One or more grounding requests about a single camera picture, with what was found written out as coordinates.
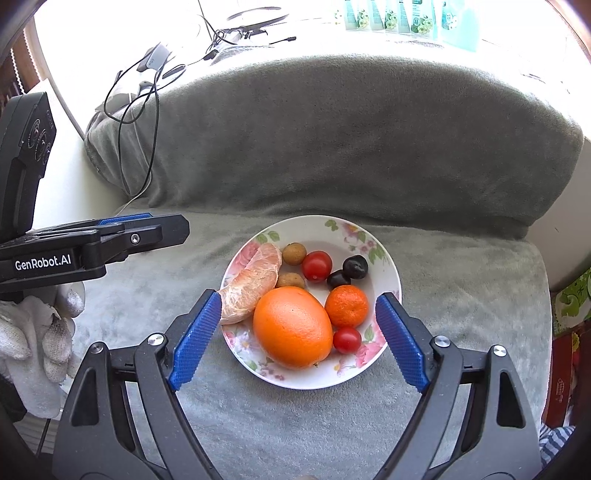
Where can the red box shelf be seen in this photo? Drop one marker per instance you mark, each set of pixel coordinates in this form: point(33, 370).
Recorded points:
point(568, 398)

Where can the teal refill pouch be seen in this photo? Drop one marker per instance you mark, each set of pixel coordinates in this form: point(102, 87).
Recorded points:
point(356, 14)
point(422, 21)
point(384, 15)
point(450, 15)

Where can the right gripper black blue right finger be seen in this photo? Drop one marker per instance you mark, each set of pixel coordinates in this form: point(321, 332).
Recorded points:
point(473, 420)

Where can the striped sleeve forearm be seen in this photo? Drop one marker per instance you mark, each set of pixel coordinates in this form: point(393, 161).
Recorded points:
point(552, 440)

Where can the brown longan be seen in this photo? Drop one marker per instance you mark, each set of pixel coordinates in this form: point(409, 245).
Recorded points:
point(294, 254)
point(290, 279)

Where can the green snack package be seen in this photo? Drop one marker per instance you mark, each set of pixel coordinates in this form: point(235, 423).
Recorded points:
point(571, 306)

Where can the dark plum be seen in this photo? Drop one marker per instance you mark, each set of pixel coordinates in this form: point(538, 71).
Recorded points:
point(338, 278)
point(355, 267)

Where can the ring light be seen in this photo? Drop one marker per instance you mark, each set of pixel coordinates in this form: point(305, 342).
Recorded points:
point(254, 19)

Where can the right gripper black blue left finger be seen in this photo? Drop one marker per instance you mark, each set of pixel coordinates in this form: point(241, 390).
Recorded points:
point(122, 418)

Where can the power adapter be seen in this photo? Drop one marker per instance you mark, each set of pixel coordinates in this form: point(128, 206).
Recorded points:
point(154, 59)

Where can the peeled pomelo segment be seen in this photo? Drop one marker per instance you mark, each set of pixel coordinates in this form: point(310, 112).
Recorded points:
point(240, 297)

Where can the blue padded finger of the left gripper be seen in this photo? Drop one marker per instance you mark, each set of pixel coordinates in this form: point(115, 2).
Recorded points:
point(124, 217)

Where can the large orange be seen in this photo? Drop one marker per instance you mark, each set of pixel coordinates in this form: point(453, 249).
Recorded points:
point(292, 327)

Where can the white gloved hand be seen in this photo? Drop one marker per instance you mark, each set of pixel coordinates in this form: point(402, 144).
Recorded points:
point(37, 345)

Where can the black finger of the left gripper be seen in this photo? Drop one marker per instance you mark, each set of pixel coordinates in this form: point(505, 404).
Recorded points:
point(118, 241)

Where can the red cherry tomato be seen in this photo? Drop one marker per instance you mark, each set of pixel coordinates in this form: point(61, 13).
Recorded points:
point(317, 266)
point(347, 340)

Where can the mandarin with stem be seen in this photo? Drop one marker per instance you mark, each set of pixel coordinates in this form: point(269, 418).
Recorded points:
point(347, 306)

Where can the dark grey back cushion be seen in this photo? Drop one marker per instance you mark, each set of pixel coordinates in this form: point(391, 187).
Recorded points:
point(387, 140)

